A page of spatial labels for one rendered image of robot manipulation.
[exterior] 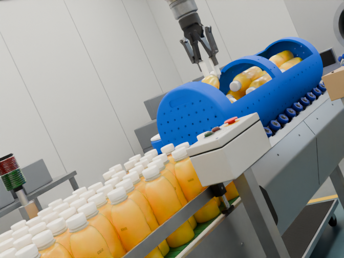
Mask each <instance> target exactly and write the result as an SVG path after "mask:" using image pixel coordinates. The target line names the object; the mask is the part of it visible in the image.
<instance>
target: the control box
mask: <svg viewBox="0 0 344 258"><path fill-rule="evenodd" d="M219 128H220V130H218V131H216V132H213V134H212V135H210V136H208V137H204V138H202V139H201V140H199V141H198V142H196V143H194V144H193V145H191V146H190V147H188V148H187V149H186V152H187V154H188V156H189V157H190V160H191V162H192V165H193V167H194V169H195V171H196V173H197V176H198V178H199V180H200V182H201V185H202V186H203V187H205V186H210V185H214V184H218V183H223V182H227V181H231V180H235V179H237V178H238V177H239V176H240V175H241V174H242V173H243V172H245V171H246V170H247V169H248V168H249V167H250V166H251V165H253V164H254V163H255V162H256V161H257V160H258V159H259V158H261V157H262V156H263V155H264V154H265V153H266V152H267V151H269V150H270V149H271V148H272V146H271V144H270V141H269V139H268V137H267V134H266V132H265V130H264V128H263V125H262V123H261V121H260V118H259V116H258V113H257V112H256V113H252V114H250V115H247V116H244V117H241V118H238V119H236V120H235V123H232V124H230V125H228V123H226V124H223V125H222V126H220V127H219Z"/></svg>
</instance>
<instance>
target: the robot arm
mask: <svg viewBox="0 0 344 258"><path fill-rule="evenodd" d="M165 1H167V3H168V5H169V7H170V9H171V11H172V13H173V16H174V18H175V20H179V21H178V22H179V25H180V27H181V29H182V30H183V32H184V37H183V38H182V39H181V40H180V43H181V44H182V45H183V47H184V49H185V51H186V53H187V55H188V57H189V59H190V61H191V63H192V64H194V63H196V64H197V65H198V67H199V69H200V71H201V72H203V75H204V77H206V76H208V75H209V74H210V73H209V71H208V68H207V66H206V64H205V61H203V60H202V58H201V54H200V50H199V46H198V41H199V42H200V43H201V44H202V46H203V48H204V49H205V51H206V52H207V54H208V56H209V59H208V60H209V62H210V64H211V67H212V69H213V71H214V73H215V75H216V77H217V76H219V75H221V72H220V69H219V67H218V64H219V63H218V61H217V58H216V54H217V53H218V52H219V50H218V47H217V45H216V42H215V40H214V37H213V34H212V31H211V26H203V25H202V24H201V20H200V17H199V15H198V13H196V11H197V10H198V7H197V5H196V2H195V0H165ZM204 32H205V34H206V37H207V40H208V41H207V40H206V37H205V35H204ZM188 40H189V42H190V44H189V42H188ZM190 45H191V46H192V48H191V46H190Z"/></svg>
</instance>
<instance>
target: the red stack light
mask: <svg viewBox="0 0 344 258"><path fill-rule="evenodd" d="M19 167H20V166H19V164H18V162H17V160H16V158H15V156H12V157H10V158H8V159H5V160H3V161H1V162H0V176H2V175H5V174H7V173H9V172H11V171H13V170H15V169H17V168H19Z"/></svg>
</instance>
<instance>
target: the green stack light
mask: <svg viewBox="0 0 344 258"><path fill-rule="evenodd" d="M0 178H1V180H2V183H3V184H4V187H5V189H6V191H10V190H13V189H15V188H17V187H19V186H21V185H23V184H25V183H26V182H27V180H26V178H25V177H24V175H23V172H22V170H21V168H17V169H15V170H13V171H11V172H9V173H7V174H5V175H2V176H0Z"/></svg>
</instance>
